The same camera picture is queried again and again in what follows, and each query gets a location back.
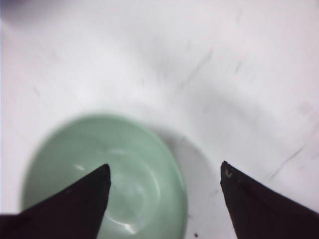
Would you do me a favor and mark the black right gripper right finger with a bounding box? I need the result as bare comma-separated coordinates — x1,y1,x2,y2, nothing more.
220,161,319,239

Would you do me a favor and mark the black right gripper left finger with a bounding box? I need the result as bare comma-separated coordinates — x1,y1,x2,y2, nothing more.
0,164,111,239

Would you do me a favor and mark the green bowl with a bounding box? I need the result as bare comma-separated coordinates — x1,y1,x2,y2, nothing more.
20,115,187,239

